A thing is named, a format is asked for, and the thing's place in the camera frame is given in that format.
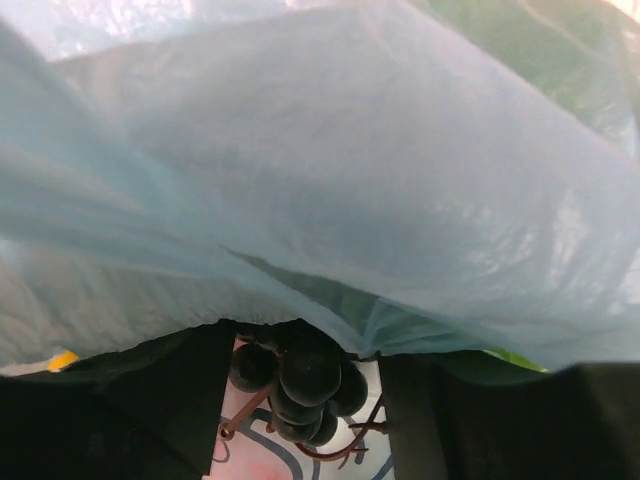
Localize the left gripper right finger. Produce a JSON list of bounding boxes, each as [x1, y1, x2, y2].
[[378, 351, 639, 479]]

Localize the green fake leafy fruit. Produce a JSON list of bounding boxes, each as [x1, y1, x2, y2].
[[484, 349, 548, 373]]

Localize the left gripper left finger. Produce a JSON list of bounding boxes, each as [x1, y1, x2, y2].
[[1, 321, 234, 479]]

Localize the dark purple fake grapes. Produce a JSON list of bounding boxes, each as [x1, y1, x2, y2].
[[218, 319, 388, 467]]

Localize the light blue plastic bag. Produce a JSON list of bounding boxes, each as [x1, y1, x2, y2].
[[0, 0, 640, 480]]

